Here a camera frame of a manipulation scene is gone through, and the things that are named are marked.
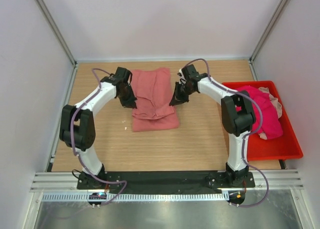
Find salmon pink t shirt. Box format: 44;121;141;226
131;68;180;132

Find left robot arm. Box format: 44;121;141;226
59;67;137;182

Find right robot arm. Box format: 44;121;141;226
169;64;256;184

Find magenta t shirt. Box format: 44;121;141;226
236;85;280;137

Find light pink t shirt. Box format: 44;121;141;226
258;87;283;140

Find red plastic bin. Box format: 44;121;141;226
223;81;303;161

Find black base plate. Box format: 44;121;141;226
76;170;256;204

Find slotted cable duct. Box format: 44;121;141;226
41;191;229;203

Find left aluminium corner post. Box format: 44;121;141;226
31;0;78;66

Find aluminium corner post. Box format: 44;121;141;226
249;0;297;64
31;0;78;66

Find aluminium front rail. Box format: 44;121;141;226
30;169;304;192

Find right aluminium corner post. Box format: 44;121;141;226
249;0;297;64

